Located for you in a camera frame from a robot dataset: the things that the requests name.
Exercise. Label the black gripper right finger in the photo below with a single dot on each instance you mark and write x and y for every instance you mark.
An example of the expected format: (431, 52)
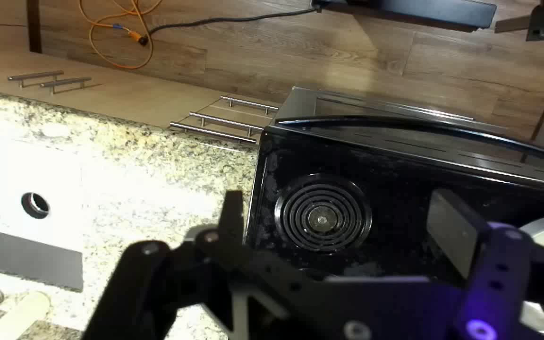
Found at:
(499, 276)

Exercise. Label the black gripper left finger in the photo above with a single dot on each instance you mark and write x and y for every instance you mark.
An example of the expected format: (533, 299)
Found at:
(221, 259)

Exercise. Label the black electric stove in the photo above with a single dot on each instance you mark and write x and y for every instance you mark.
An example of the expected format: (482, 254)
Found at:
(410, 171)

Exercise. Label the black coil burner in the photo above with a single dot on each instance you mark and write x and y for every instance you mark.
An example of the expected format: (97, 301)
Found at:
(322, 218)

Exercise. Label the stainless steel sink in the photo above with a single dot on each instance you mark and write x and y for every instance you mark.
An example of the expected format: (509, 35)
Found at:
(33, 252)

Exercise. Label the wooden base cabinet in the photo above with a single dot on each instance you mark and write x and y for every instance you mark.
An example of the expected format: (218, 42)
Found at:
(127, 95)

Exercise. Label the white soap bottle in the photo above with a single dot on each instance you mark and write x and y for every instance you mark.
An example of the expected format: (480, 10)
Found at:
(23, 314)

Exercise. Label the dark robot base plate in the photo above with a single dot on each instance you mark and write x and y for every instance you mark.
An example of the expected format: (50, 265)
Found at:
(410, 12)

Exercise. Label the dark brown post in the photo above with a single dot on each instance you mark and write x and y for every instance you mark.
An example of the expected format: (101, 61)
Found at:
(33, 25)

